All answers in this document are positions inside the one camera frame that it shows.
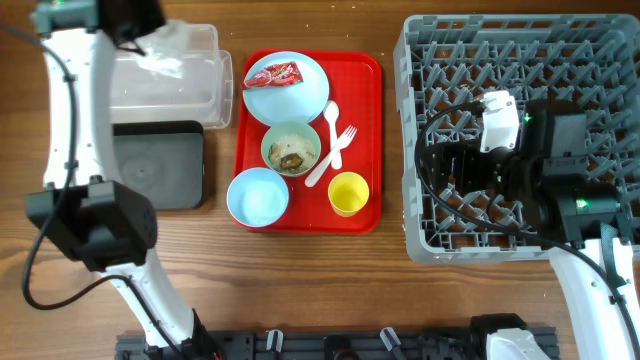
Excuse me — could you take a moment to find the yellow plastic cup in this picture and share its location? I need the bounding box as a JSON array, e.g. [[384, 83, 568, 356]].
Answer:
[[328, 172, 370, 217]]

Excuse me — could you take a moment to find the red snack wrapper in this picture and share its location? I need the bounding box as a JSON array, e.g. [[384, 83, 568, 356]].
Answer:
[[243, 61, 304, 90]]

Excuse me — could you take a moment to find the grey dishwasher rack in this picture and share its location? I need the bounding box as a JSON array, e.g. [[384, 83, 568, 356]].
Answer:
[[393, 14, 639, 264]]

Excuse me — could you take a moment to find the white plastic spoon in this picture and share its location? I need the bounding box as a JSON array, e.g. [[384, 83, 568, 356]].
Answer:
[[323, 100, 342, 170]]

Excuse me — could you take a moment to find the leftover rice and food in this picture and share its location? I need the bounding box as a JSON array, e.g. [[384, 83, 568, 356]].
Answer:
[[269, 134, 316, 175]]

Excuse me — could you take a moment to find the light blue bowl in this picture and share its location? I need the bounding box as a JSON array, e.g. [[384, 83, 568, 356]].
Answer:
[[226, 167, 290, 228]]

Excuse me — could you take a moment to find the green bowl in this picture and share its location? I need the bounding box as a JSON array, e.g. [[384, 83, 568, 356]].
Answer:
[[261, 122, 322, 177]]

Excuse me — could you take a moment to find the white plastic fork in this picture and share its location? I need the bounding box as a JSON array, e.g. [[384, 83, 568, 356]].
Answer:
[[304, 126, 357, 188]]

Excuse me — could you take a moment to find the black waste tray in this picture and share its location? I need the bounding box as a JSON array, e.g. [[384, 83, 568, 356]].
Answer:
[[113, 120, 205, 210]]

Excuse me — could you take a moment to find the clear plastic waste bin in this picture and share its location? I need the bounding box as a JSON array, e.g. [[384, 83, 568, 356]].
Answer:
[[111, 48, 234, 129]]

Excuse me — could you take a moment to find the white napkin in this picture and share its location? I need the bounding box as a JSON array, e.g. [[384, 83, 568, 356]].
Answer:
[[136, 19, 219, 79]]

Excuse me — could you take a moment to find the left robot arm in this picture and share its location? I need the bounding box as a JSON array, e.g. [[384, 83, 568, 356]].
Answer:
[[25, 0, 223, 359]]

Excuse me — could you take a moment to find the light blue plate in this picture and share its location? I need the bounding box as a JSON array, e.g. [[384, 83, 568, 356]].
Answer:
[[243, 51, 330, 126]]

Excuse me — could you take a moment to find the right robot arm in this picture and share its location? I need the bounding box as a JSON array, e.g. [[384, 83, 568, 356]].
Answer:
[[414, 98, 639, 359]]

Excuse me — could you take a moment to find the red serving tray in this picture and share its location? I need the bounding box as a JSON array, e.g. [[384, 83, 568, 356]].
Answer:
[[234, 49, 384, 235]]

